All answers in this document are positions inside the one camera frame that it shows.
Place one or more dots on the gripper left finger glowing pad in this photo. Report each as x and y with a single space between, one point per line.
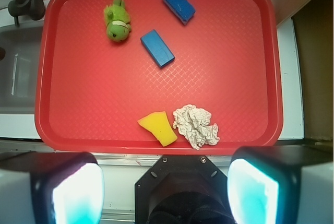
51 187

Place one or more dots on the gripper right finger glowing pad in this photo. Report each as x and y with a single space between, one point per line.
281 184

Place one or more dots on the green plush animal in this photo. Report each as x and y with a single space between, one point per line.
117 21

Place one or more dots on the crumpled white paper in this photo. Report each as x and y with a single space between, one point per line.
194 124

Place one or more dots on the red plastic tray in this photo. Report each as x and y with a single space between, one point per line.
91 91

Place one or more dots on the yellow sponge piece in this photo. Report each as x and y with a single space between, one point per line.
158 125

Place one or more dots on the grey sink basin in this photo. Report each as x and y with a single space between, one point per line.
19 67

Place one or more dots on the blue rectangular block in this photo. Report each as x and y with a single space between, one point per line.
157 48

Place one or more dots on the dark metal faucet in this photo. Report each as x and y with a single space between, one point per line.
34 9

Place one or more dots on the blue sponge with purple base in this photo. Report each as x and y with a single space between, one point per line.
182 9

